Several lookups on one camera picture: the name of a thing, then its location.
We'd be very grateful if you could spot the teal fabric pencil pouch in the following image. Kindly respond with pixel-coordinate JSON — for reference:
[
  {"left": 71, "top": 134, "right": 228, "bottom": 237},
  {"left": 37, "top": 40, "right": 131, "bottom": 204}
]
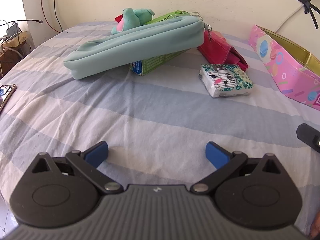
[{"left": 64, "top": 16, "right": 213, "bottom": 80}]

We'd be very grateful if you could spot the white cable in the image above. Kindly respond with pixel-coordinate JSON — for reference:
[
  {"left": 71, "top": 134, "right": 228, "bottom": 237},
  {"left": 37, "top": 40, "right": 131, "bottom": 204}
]
[{"left": 275, "top": 4, "right": 304, "bottom": 34}]

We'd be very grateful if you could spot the black tape cross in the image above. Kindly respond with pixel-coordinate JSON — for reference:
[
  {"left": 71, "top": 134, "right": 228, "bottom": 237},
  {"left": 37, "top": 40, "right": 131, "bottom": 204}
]
[{"left": 291, "top": 0, "right": 320, "bottom": 29}]

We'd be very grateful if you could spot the bright green packet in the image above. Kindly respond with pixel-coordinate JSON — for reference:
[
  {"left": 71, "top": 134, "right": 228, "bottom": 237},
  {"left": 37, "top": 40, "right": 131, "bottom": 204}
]
[{"left": 144, "top": 10, "right": 188, "bottom": 25}]

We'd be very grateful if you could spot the pink tin box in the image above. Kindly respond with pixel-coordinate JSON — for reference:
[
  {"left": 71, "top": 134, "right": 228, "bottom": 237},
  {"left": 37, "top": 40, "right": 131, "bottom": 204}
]
[{"left": 248, "top": 24, "right": 320, "bottom": 110}]

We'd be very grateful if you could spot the grey device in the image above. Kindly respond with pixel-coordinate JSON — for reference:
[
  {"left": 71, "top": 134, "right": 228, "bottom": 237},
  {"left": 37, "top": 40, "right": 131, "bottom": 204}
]
[{"left": 6, "top": 22, "right": 20, "bottom": 37}]

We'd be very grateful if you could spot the dark wall cable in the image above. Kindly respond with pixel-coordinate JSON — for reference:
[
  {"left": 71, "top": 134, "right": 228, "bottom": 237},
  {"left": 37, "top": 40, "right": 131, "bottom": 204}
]
[{"left": 50, "top": 0, "right": 63, "bottom": 32}]

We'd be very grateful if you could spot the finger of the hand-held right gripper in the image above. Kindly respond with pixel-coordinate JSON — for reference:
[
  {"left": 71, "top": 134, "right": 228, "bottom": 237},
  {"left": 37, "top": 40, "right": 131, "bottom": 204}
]
[{"left": 296, "top": 123, "right": 320, "bottom": 153}]

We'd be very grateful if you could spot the green carton box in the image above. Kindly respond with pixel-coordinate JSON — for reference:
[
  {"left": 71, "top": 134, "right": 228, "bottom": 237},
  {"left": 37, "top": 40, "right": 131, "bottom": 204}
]
[{"left": 129, "top": 12, "right": 203, "bottom": 77}]

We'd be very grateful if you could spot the red packet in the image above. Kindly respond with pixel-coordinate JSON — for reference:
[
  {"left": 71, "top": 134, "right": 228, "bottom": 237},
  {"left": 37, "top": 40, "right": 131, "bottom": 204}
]
[{"left": 197, "top": 30, "right": 249, "bottom": 71}]

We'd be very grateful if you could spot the teal plush toy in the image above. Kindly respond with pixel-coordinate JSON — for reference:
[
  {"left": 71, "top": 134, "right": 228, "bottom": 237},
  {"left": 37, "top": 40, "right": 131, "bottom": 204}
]
[{"left": 111, "top": 7, "right": 156, "bottom": 35}]

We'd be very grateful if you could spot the red wall cable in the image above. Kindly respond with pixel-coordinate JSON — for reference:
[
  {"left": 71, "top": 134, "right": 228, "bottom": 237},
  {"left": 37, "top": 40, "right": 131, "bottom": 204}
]
[{"left": 41, "top": 0, "right": 63, "bottom": 33}]

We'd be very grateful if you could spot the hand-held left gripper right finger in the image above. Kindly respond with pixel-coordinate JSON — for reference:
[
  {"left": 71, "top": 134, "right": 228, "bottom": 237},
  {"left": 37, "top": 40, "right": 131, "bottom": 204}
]
[{"left": 190, "top": 141, "right": 288, "bottom": 194}]

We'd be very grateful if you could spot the birdcage print tissue pack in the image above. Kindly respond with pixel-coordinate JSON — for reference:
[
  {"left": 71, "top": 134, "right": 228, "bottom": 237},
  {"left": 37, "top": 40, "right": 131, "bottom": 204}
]
[{"left": 199, "top": 64, "right": 255, "bottom": 98}]

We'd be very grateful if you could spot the wooden stool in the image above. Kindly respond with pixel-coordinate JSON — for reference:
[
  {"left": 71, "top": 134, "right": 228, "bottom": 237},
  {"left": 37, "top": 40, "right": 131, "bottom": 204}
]
[{"left": 0, "top": 31, "right": 33, "bottom": 78}]

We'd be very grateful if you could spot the black cable with plug tip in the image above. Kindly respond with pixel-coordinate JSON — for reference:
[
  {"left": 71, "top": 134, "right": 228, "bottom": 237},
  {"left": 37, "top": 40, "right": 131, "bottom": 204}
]
[{"left": 0, "top": 19, "right": 43, "bottom": 27}]

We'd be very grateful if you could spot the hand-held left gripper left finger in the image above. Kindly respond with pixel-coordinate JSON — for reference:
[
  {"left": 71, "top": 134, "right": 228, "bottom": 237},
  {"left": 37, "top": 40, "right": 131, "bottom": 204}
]
[{"left": 31, "top": 141, "right": 123, "bottom": 195}]

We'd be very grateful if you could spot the smartphone with gold edge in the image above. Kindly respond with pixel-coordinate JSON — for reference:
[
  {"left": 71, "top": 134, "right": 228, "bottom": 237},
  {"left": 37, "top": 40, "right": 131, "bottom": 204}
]
[{"left": 0, "top": 84, "right": 17, "bottom": 112}]

